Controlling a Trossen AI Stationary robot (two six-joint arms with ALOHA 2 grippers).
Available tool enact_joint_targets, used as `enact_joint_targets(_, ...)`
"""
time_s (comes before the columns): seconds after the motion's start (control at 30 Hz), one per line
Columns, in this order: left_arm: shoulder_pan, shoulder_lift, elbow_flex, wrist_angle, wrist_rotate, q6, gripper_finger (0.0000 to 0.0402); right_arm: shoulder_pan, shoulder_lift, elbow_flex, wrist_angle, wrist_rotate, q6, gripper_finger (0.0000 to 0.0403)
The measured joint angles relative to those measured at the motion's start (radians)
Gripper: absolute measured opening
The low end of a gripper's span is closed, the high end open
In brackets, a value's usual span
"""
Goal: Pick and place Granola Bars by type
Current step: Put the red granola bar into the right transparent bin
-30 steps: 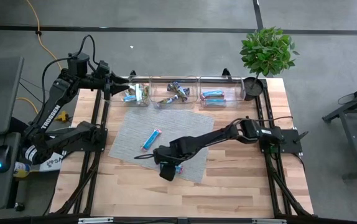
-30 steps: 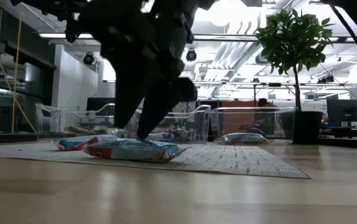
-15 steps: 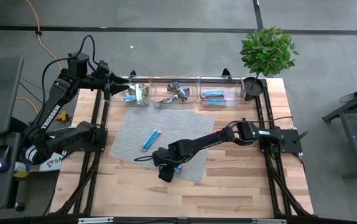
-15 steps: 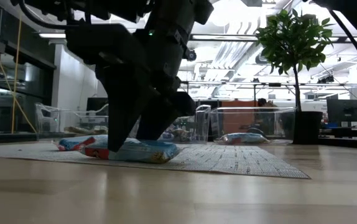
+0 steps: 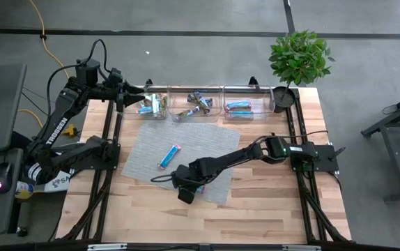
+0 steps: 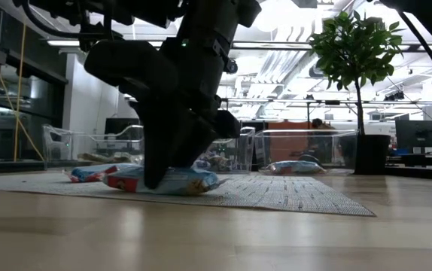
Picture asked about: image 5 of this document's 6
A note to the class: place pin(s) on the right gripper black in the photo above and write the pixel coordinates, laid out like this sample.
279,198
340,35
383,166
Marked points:
193,176

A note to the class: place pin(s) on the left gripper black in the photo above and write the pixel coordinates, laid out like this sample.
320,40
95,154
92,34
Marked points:
117,93

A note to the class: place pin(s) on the silver wrapper granola bar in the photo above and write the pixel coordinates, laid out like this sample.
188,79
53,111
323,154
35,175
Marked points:
155,106

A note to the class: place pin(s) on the dark blue wrapper granola bar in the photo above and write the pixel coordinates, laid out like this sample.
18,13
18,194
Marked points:
193,97

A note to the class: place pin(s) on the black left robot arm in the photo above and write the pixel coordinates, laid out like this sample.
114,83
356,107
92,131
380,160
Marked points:
57,129

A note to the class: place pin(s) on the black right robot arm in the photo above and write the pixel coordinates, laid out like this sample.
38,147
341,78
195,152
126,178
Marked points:
238,158

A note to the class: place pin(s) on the grey woven placemat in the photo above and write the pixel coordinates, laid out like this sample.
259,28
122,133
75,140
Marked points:
200,143

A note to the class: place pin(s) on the white printed cardboard box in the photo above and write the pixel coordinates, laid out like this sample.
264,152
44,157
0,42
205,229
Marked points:
60,183

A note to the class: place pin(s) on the yellow and white bottle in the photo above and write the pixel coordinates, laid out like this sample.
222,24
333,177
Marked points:
24,190

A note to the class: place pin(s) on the black computer mouse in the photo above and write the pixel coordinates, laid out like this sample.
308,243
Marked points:
2,178

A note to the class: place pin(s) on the green potted plant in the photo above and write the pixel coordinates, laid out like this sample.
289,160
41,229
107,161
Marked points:
297,59

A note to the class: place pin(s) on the dark metal cart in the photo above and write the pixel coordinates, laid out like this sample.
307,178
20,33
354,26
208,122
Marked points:
395,157

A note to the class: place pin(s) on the black bracket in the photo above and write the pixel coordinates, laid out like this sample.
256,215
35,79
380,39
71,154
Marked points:
148,83
254,83

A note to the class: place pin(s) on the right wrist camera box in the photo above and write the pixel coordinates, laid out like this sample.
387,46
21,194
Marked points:
187,196

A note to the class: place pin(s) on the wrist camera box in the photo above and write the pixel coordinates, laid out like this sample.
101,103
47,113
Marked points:
187,196
115,76

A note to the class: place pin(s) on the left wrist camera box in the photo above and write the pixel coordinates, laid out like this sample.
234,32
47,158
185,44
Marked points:
115,76

